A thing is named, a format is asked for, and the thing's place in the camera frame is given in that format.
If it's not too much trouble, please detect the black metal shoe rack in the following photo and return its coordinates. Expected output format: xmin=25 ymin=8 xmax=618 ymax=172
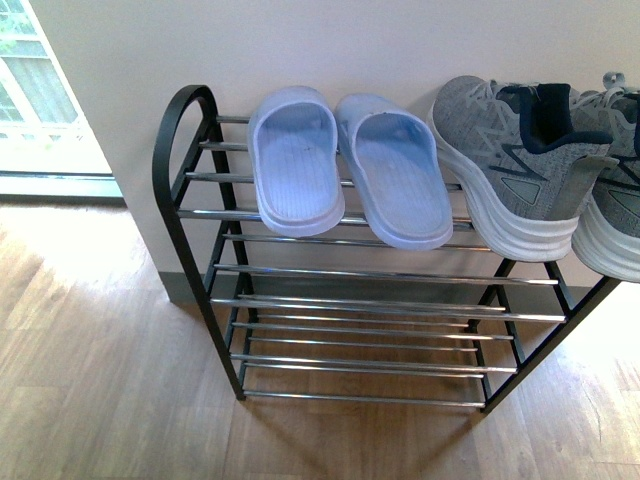
xmin=152 ymin=85 xmax=618 ymax=413

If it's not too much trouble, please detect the grey knit sneaker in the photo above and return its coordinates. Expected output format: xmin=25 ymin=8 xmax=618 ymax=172
xmin=570 ymin=72 xmax=639 ymax=283
xmin=429 ymin=75 xmax=617 ymax=262

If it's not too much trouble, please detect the light blue slipper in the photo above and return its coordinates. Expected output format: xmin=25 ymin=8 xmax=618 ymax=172
xmin=335 ymin=93 xmax=453 ymax=251
xmin=247 ymin=86 xmax=345 ymax=238

